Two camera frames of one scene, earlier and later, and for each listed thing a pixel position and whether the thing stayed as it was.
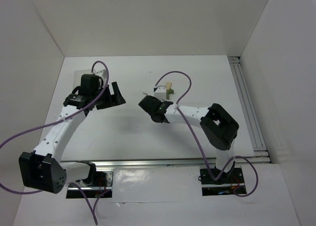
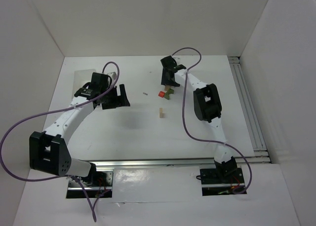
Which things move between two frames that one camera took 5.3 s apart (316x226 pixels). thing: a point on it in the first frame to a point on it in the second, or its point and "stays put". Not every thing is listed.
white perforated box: x=77 y=76 stays put
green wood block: x=168 y=92 stays put
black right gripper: x=147 y=104 to x=168 y=75
